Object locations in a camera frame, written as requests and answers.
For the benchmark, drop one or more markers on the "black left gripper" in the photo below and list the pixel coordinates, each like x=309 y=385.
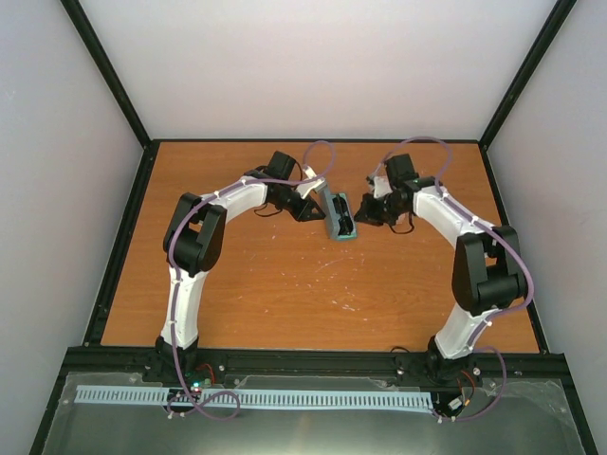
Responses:
x=303 y=213

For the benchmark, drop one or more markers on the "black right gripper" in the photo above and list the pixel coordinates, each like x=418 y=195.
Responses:
x=366 y=214

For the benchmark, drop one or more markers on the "blue grey glasses case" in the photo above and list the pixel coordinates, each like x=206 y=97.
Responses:
x=331 y=220

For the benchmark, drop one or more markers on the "black sunglasses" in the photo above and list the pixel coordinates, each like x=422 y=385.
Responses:
x=345 y=222

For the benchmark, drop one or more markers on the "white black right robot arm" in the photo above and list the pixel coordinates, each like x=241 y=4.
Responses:
x=488 y=272

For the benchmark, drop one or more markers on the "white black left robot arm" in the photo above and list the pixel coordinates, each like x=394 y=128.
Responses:
x=194 y=239

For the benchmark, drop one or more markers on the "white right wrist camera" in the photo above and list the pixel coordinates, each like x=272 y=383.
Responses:
x=379 y=185

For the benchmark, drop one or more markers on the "black aluminium frame rail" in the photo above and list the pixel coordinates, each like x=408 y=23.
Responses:
x=225 y=366

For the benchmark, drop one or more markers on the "light blue slotted cable duct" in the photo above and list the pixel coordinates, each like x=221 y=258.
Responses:
x=414 y=401

